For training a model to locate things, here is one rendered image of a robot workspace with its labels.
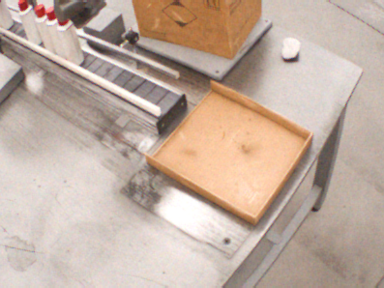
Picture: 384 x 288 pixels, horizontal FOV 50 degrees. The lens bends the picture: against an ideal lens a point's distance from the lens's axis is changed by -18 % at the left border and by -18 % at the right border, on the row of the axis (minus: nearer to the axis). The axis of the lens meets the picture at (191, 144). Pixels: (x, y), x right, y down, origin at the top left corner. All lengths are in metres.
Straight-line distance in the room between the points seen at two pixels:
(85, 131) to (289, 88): 0.54
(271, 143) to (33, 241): 0.63
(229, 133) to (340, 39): 1.67
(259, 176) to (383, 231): 1.05
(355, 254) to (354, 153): 0.53
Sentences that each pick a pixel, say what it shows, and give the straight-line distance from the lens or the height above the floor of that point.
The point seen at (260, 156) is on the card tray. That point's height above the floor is 0.83.
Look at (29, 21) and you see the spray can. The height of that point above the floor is 1.00.
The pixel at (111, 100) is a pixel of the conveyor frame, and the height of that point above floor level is 0.87.
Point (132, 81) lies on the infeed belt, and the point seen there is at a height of 0.88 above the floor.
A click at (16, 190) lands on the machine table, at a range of 1.23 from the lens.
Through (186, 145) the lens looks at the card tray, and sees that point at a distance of 1.15.
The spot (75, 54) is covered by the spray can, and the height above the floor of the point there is 0.93.
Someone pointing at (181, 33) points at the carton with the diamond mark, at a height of 0.91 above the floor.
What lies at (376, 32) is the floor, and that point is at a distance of 2.87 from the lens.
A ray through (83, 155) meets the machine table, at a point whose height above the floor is 0.83.
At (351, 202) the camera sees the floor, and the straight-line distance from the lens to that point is 2.04.
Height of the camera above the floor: 1.77
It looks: 54 degrees down
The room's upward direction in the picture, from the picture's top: 11 degrees counter-clockwise
